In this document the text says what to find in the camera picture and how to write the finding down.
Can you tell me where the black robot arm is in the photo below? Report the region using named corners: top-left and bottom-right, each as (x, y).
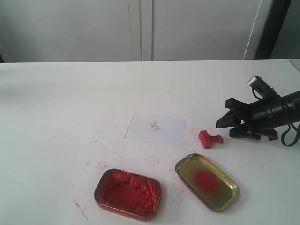
top-left (216, 91), bottom-right (300, 141)

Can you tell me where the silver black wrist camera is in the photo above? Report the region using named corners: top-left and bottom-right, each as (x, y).
top-left (248, 75), bottom-right (278, 100)

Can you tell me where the dark vertical post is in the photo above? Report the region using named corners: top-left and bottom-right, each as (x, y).
top-left (254, 0), bottom-right (292, 60)

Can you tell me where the gold metal tin lid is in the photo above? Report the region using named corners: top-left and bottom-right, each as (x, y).
top-left (175, 153), bottom-right (240, 212)

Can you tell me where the white paper sheet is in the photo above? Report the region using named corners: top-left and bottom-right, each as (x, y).
top-left (124, 112), bottom-right (186, 147)

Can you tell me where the white cabinet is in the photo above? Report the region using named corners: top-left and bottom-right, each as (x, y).
top-left (0, 0), bottom-right (271, 62)

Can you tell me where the red plastic stamp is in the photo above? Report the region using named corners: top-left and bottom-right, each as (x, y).
top-left (198, 130), bottom-right (224, 149)

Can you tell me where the red ink paste tin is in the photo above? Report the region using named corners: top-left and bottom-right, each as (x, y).
top-left (94, 168), bottom-right (163, 222)

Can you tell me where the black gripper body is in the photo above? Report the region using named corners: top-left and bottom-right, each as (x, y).
top-left (225, 98), bottom-right (278, 141)

